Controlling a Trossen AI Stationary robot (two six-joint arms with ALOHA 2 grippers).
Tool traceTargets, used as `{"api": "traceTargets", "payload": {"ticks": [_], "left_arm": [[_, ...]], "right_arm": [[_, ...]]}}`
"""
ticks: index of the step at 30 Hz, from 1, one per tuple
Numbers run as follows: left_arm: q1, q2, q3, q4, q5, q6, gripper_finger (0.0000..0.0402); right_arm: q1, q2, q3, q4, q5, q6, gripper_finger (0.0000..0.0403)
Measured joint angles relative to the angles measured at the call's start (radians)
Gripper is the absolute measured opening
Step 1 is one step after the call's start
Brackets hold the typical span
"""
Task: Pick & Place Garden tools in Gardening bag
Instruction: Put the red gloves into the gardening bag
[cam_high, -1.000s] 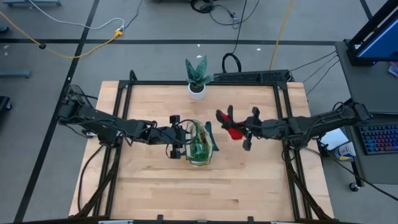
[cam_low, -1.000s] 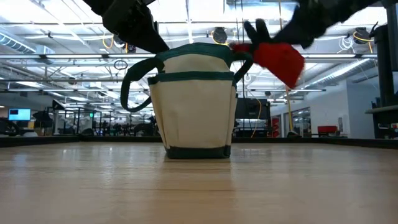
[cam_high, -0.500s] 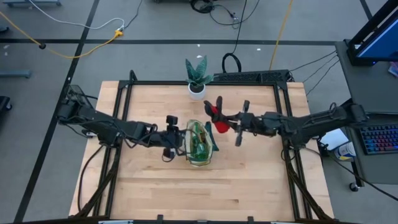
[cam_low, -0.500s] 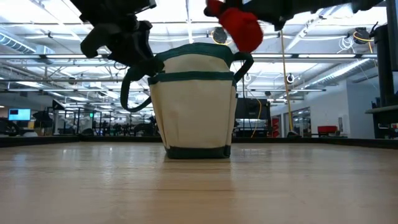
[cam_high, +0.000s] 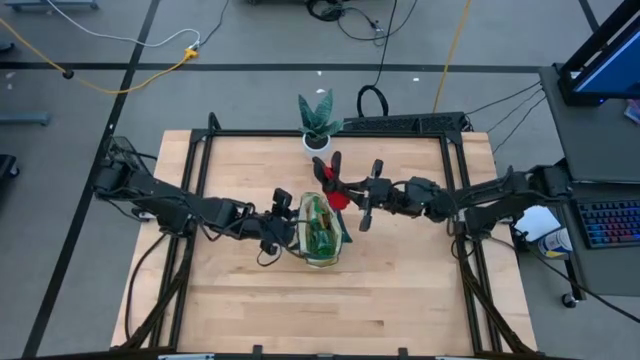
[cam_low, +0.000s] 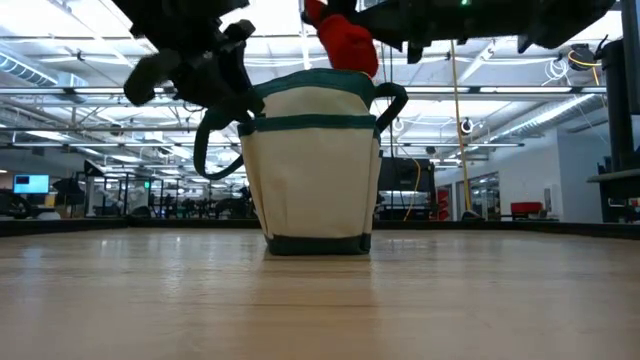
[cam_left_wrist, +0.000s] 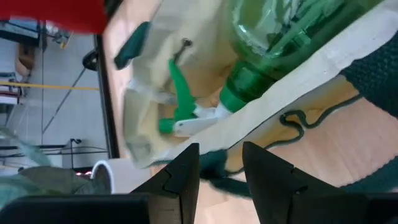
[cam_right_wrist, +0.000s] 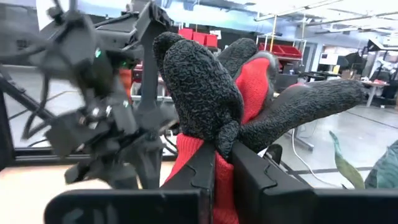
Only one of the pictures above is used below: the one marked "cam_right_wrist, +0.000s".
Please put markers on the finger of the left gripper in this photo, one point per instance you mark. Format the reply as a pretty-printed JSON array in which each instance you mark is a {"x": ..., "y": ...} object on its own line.
[
  {"x": 149, "y": 165},
  {"x": 87, "y": 171}
]

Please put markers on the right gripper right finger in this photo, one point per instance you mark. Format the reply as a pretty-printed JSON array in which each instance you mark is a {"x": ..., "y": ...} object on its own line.
[{"x": 280, "y": 202}]

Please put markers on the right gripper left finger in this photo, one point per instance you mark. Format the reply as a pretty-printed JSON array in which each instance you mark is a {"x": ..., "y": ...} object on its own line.
[{"x": 155, "y": 205}]

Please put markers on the red and black gardening glove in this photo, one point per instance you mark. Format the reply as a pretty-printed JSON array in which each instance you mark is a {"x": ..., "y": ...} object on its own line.
[{"x": 202, "y": 93}]

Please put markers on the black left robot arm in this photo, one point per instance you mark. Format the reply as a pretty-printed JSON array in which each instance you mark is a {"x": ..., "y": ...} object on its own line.
[{"x": 18, "y": 46}]

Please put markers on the snake plant in white pot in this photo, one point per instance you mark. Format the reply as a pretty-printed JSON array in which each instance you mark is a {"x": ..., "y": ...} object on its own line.
[{"x": 385, "y": 168}]

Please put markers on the red bin shelf unit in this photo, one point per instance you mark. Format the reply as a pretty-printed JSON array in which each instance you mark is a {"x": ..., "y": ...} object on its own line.
[
  {"x": 280, "y": 51},
  {"x": 199, "y": 37}
]

